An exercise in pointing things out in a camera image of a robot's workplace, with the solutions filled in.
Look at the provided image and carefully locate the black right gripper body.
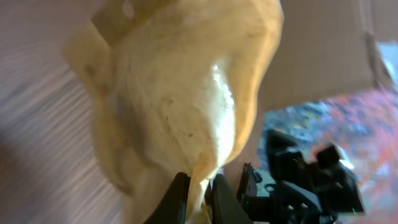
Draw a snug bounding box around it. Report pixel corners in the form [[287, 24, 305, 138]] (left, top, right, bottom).
[[236, 129, 364, 223]]

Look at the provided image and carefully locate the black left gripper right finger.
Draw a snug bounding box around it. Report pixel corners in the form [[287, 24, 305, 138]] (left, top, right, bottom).
[[213, 174, 252, 224]]

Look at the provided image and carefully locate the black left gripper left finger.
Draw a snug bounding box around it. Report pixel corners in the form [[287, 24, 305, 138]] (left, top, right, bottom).
[[144, 172, 190, 224]]

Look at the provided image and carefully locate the beige snack pouch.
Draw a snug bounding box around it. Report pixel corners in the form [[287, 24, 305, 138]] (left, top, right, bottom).
[[63, 0, 284, 223]]

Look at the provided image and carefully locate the cardboard box wall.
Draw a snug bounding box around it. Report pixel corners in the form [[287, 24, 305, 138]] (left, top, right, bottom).
[[257, 0, 398, 111]]

